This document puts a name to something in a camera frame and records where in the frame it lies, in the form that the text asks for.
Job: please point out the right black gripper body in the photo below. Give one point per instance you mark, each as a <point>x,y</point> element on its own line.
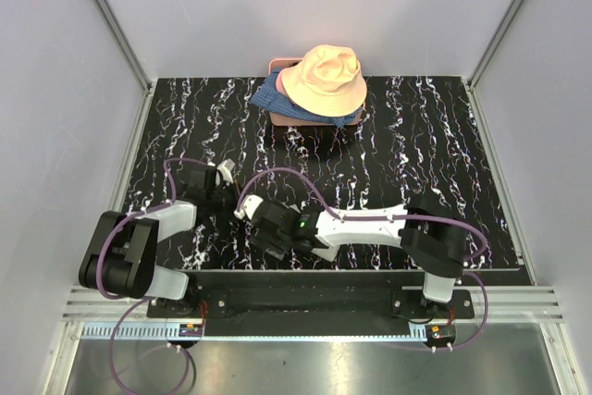
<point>264,240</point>

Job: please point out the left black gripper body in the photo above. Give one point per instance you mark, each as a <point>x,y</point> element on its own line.
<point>225,201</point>

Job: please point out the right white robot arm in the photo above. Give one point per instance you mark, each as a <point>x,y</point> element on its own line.
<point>437,244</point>

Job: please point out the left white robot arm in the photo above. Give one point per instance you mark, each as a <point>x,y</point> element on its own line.
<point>120,260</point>

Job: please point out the blue patterned cloth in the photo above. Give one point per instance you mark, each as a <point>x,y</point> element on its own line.
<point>284,113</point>

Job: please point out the pink plastic tray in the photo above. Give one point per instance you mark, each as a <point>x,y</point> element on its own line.
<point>282,121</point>

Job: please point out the peach bucket hat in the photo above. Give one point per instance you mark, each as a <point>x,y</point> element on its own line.
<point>328,81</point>

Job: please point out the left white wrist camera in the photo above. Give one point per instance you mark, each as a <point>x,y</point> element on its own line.
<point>224,171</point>

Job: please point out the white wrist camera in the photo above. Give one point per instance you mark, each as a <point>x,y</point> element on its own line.
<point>224,171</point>
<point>248,207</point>

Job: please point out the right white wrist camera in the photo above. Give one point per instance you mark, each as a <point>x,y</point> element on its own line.
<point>248,207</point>

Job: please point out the white slotted cable duct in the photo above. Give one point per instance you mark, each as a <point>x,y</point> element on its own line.
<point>149,330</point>

